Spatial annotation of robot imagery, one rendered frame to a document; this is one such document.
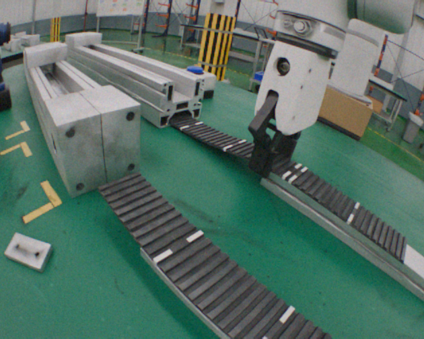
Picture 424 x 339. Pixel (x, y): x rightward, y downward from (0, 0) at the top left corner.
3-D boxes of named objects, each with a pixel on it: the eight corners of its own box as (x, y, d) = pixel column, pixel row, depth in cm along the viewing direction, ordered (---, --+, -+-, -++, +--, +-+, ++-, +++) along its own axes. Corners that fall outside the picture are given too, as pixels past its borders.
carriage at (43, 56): (66, 70, 49) (66, 44, 45) (27, 79, 42) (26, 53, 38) (56, 62, 57) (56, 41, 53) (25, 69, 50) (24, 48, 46)
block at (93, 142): (155, 165, 33) (159, 100, 27) (71, 198, 25) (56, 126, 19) (125, 138, 37) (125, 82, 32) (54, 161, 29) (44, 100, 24)
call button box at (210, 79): (213, 97, 60) (217, 74, 56) (184, 103, 53) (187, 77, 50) (192, 88, 64) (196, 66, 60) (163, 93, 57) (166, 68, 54)
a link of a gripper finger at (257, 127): (256, 109, 22) (256, 149, 26) (297, 79, 25) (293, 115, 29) (246, 105, 23) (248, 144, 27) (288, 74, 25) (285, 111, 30)
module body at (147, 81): (199, 118, 48) (206, 77, 43) (158, 128, 41) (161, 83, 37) (83, 57, 89) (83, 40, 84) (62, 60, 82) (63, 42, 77)
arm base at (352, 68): (327, 80, 76) (340, 35, 66) (373, 102, 67) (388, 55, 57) (311, 79, 63) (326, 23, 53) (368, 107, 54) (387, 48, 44)
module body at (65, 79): (112, 142, 36) (110, 91, 31) (54, 161, 29) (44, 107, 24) (44, 64, 76) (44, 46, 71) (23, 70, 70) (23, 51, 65)
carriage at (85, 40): (101, 50, 74) (101, 33, 70) (73, 54, 67) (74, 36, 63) (89, 46, 82) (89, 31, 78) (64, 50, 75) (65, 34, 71)
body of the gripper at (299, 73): (323, 42, 18) (291, 144, 24) (346, 53, 24) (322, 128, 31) (258, 23, 22) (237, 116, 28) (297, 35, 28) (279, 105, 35)
